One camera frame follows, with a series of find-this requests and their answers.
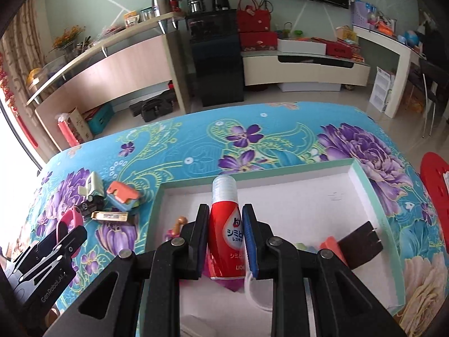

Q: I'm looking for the pink puppy toy figure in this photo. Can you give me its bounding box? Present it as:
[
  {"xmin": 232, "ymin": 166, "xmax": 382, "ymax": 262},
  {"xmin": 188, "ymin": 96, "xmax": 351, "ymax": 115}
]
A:
[{"xmin": 164, "ymin": 216, "xmax": 188, "ymax": 241}]

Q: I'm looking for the red gift bag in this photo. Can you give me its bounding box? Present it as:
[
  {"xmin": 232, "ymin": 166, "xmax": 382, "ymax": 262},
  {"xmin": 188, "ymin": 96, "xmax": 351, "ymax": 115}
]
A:
[{"xmin": 237, "ymin": 0, "xmax": 271, "ymax": 33}]

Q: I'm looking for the black water dispenser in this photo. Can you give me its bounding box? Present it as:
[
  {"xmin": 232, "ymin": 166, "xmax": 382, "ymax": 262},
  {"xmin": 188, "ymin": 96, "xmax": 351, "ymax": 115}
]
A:
[{"xmin": 186, "ymin": 0, "xmax": 244, "ymax": 106}]

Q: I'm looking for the orange flower vase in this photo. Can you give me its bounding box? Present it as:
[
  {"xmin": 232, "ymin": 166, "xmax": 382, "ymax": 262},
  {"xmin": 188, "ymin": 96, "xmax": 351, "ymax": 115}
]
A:
[{"xmin": 52, "ymin": 25, "xmax": 85, "ymax": 59}]

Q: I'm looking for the wooden bar counter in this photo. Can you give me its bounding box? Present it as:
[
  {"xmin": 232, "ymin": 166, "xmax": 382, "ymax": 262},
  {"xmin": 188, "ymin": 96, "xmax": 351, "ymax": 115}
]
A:
[{"xmin": 27, "ymin": 12, "xmax": 191, "ymax": 151}]

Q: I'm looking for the pink phone holder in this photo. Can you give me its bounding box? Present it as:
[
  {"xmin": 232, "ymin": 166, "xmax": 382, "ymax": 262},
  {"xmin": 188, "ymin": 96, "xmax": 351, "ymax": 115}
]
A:
[{"xmin": 320, "ymin": 221, "xmax": 384, "ymax": 270}]

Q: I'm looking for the black toy car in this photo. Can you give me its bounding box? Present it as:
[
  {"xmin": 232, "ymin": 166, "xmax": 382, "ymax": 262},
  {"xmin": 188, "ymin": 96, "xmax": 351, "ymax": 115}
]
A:
[{"xmin": 77, "ymin": 195, "xmax": 105, "ymax": 217}]

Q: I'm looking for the white smart watch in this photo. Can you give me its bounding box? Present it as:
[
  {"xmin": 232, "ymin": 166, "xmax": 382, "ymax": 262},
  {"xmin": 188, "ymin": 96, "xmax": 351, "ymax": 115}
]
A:
[{"xmin": 244, "ymin": 272, "xmax": 273, "ymax": 313}]

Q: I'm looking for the red plastic stool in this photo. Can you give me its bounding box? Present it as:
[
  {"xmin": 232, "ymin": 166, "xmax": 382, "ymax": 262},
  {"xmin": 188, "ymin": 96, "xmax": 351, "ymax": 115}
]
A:
[{"xmin": 420, "ymin": 152, "xmax": 449, "ymax": 219}]

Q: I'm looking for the white side desk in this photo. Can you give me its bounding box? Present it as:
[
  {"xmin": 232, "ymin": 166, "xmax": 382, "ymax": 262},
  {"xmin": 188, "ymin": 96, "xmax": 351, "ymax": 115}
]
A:
[{"xmin": 353, "ymin": 25, "xmax": 421, "ymax": 119}]

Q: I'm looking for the black bag on floor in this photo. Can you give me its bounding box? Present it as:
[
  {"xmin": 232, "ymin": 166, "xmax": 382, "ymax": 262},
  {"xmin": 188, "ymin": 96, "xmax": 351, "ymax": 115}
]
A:
[{"xmin": 129, "ymin": 89, "xmax": 177, "ymax": 122}]

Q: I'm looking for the orange blue toy case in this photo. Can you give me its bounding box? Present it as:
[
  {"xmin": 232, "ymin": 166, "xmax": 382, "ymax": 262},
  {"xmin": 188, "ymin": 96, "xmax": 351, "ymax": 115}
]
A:
[{"xmin": 107, "ymin": 181, "xmax": 141, "ymax": 212}]

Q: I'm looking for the white flat box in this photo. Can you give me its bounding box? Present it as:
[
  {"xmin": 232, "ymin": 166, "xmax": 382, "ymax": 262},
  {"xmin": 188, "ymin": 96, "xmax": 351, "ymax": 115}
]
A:
[{"xmin": 277, "ymin": 39, "xmax": 326, "ymax": 56}]

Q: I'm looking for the gold harmonica box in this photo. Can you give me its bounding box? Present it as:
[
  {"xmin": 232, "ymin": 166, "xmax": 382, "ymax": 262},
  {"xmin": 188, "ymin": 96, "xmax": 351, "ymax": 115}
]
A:
[{"xmin": 91, "ymin": 211, "xmax": 129, "ymax": 223}]

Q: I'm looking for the red gift box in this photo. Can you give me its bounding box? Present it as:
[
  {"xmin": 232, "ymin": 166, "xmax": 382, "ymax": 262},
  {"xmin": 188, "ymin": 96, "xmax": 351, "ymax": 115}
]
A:
[{"xmin": 239, "ymin": 32, "xmax": 278, "ymax": 52}]

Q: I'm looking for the white TV cabinet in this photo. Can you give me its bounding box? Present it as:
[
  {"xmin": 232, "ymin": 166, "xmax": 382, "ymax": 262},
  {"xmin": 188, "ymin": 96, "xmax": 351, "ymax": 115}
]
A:
[{"xmin": 241, "ymin": 51, "xmax": 371, "ymax": 91}]

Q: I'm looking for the white shallow box tray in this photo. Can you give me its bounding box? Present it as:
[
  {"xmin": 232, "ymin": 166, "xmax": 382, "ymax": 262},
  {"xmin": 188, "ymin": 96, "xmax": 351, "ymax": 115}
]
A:
[{"xmin": 146, "ymin": 159, "xmax": 405, "ymax": 336}]

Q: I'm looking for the red stain remover bottle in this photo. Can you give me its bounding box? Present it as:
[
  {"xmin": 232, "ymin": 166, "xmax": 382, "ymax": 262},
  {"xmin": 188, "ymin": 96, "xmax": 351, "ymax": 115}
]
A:
[{"xmin": 208, "ymin": 175, "xmax": 246, "ymax": 281}]

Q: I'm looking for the red paper bag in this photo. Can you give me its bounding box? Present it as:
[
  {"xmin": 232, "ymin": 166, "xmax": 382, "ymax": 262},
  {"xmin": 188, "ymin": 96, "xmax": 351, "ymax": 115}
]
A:
[{"xmin": 57, "ymin": 108, "xmax": 94, "ymax": 147}]

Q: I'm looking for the teal storage box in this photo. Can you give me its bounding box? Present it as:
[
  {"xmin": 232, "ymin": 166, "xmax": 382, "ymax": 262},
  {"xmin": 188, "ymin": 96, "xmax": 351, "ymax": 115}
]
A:
[{"xmin": 83, "ymin": 103, "xmax": 114, "ymax": 136}]

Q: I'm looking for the floral blue table cloth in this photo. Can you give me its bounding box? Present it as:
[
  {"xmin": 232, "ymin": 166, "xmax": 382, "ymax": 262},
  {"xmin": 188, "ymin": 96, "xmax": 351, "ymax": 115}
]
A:
[{"xmin": 1, "ymin": 102, "xmax": 448, "ymax": 336}]

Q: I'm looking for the white toy truck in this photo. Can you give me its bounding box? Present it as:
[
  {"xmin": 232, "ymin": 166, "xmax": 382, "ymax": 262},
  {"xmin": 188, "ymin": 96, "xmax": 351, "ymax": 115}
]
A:
[{"xmin": 78, "ymin": 171, "xmax": 105, "ymax": 199}]

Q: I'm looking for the steel thermos jug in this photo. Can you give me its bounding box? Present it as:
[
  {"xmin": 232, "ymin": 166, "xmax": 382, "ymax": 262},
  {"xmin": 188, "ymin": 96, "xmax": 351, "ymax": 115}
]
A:
[{"xmin": 152, "ymin": 0, "xmax": 173, "ymax": 17}]

